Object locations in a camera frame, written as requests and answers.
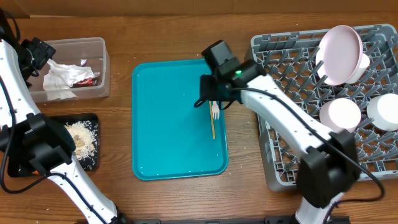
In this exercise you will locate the red snack wrapper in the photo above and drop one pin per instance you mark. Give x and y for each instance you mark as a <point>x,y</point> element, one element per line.
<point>88,81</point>

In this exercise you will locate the wooden chopstick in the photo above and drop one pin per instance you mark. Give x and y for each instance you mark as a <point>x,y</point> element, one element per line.
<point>212,120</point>

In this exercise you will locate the black food waste tray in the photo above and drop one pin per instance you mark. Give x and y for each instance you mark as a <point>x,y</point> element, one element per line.
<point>41,143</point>

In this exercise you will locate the pink bowl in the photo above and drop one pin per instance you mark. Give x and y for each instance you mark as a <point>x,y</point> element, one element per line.
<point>340,114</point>

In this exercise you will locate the white plastic fork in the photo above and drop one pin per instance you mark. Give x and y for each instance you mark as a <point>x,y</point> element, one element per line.
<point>215,110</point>

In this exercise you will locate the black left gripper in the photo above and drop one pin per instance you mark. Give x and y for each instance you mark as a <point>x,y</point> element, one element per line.
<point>41,50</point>

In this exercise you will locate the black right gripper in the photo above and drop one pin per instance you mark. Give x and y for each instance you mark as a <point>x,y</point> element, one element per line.
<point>205,93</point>

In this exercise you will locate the teal serving tray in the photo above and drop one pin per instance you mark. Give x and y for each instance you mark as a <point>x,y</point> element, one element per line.
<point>170,138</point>

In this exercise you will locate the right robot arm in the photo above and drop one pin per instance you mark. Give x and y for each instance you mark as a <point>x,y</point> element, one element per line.
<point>329,164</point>

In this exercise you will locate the clear plastic bin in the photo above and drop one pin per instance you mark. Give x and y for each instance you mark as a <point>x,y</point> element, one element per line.
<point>85,52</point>

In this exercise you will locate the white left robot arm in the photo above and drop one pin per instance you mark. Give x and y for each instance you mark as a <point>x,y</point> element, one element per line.
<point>16,105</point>

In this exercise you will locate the small white napkin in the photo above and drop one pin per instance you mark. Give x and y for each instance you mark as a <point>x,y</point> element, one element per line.
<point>59,95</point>

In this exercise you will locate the pink plate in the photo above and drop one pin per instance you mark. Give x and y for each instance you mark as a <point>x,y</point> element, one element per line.
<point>339,55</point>

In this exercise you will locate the cream white bowl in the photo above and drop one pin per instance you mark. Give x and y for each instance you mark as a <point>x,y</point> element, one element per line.
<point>383,111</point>

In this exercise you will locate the white paper cup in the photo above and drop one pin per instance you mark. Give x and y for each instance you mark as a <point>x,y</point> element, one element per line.
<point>364,64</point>

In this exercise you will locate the rice and peanuts pile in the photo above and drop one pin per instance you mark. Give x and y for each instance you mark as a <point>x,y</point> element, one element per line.
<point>83,137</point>

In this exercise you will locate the grey dishwasher rack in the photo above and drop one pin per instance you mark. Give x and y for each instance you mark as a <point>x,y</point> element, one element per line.
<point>290,58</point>

